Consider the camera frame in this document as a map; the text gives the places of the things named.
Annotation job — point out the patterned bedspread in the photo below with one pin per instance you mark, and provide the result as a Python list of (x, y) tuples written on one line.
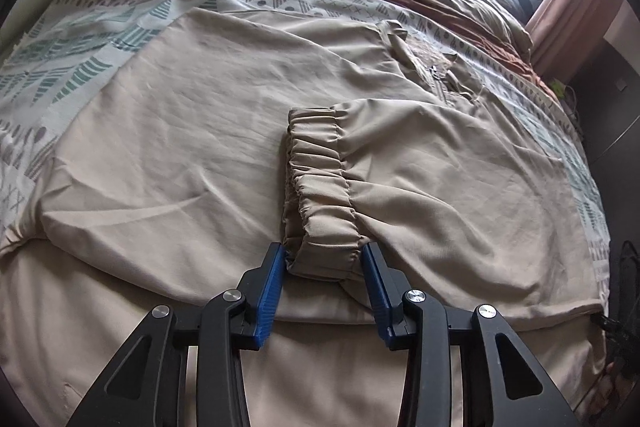
[(85, 37)]

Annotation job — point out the beige jacket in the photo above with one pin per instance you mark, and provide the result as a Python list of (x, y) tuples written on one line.
[(200, 132)]

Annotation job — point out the green box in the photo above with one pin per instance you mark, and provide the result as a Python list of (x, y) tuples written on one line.
[(557, 86)]

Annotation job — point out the grey wardrobe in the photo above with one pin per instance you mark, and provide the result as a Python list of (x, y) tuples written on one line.
[(605, 117)]

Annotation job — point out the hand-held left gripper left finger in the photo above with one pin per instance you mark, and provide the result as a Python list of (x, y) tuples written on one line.
[(270, 297)]

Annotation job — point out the person's right hand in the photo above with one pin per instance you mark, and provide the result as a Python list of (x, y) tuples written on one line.
[(614, 384)]

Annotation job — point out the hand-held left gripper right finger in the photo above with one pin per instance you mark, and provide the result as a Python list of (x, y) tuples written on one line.
[(377, 297)]

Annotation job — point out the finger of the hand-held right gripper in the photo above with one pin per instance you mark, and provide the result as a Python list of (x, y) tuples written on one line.
[(610, 327)]

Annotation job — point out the pink curtain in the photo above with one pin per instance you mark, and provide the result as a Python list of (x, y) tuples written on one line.
[(565, 12)]

